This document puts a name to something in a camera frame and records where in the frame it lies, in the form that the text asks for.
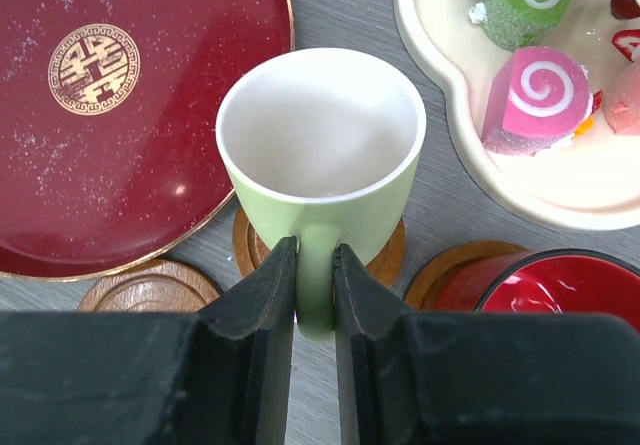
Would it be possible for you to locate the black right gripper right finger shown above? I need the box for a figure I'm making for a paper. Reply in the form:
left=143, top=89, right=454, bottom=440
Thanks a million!
left=333, top=244, right=415, bottom=444

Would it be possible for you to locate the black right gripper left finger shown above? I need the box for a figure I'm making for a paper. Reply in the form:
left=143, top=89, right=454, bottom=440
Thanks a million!
left=198, top=237, right=297, bottom=444

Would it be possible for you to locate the light green ceramic mug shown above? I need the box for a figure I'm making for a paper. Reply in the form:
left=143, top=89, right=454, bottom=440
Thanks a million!
left=215, top=48, right=427, bottom=341

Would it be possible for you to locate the red ceramic mug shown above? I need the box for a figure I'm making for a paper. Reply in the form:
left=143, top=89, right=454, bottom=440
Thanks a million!
left=433, top=249, right=639, bottom=326

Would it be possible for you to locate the pink swirl roll cake front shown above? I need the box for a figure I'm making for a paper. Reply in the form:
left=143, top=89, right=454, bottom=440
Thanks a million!
left=481, top=46, right=594, bottom=156

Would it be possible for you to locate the green swirl roll cake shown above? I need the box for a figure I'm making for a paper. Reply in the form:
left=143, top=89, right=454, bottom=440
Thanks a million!
left=469, top=0, right=571, bottom=51

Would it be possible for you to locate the white cake slice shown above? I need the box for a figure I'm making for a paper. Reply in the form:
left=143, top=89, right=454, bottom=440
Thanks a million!
left=609, top=0, right=639, bottom=62

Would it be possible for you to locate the brown wooden saucer left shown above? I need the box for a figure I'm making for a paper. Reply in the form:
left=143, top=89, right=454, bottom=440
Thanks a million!
left=232, top=207, right=407, bottom=289

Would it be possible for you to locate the brown wooden saucer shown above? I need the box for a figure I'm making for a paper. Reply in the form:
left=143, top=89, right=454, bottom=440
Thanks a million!
left=77, top=259, right=224, bottom=312
left=403, top=240, right=528, bottom=310
left=232, top=207, right=407, bottom=289

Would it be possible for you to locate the brown wooden saucer right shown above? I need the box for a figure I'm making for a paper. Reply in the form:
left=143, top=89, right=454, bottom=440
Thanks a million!
left=403, top=240, right=528, bottom=310

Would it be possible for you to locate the brown wooden saucer front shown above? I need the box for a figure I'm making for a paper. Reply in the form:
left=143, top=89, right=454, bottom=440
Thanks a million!
left=77, top=259, right=224, bottom=312

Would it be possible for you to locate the three-tier cream cake stand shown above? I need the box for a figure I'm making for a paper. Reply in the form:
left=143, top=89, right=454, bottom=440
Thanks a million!
left=395, top=0, right=639, bottom=231

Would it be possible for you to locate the round red lacquer tray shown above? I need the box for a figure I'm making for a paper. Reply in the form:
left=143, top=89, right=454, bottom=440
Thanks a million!
left=1, top=0, right=294, bottom=281

